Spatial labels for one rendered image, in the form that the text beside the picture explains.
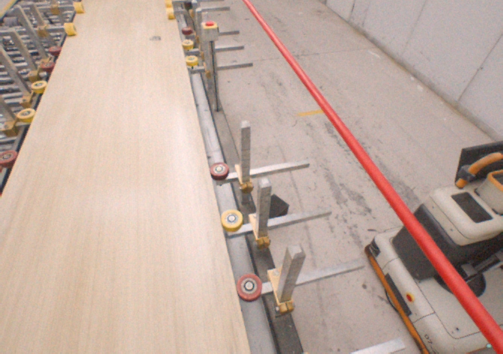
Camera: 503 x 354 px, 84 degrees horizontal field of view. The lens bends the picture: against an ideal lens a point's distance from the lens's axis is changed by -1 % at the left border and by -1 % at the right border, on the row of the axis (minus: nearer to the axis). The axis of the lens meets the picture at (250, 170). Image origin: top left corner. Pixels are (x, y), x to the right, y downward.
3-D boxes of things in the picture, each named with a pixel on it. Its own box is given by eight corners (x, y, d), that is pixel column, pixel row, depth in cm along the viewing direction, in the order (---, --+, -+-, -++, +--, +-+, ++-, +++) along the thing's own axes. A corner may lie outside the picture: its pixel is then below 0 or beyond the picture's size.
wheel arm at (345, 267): (358, 261, 102) (361, 256, 99) (362, 269, 100) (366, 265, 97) (242, 292, 94) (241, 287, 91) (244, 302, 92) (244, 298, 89)
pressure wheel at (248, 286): (245, 315, 91) (245, 304, 82) (232, 294, 95) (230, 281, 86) (265, 300, 94) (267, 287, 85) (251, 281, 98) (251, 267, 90)
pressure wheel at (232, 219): (223, 244, 107) (221, 228, 99) (221, 225, 113) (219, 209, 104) (244, 241, 108) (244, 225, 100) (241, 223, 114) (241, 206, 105)
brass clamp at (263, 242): (261, 218, 118) (262, 211, 114) (271, 247, 109) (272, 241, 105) (247, 221, 117) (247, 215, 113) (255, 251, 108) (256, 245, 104)
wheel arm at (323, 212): (326, 210, 120) (328, 204, 117) (330, 217, 118) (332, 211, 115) (227, 233, 113) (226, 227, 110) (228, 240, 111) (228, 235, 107)
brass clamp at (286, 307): (281, 272, 99) (283, 266, 95) (295, 311, 91) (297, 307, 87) (264, 276, 98) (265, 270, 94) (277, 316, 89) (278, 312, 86)
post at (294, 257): (281, 303, 102) (301, 240, 67) (284, 313, 100) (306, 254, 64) (272, 306, 102) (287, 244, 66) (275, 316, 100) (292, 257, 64)
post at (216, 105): (219, 106, 183) (214, 36, 149) (221, 111, 179) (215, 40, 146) (212, 107, 182) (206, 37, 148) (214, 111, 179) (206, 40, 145)
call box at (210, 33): (216, 36, 151) (215, 21, 145) (218, 42, 146) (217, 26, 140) (203, 37, 149) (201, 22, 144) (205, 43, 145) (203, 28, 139)
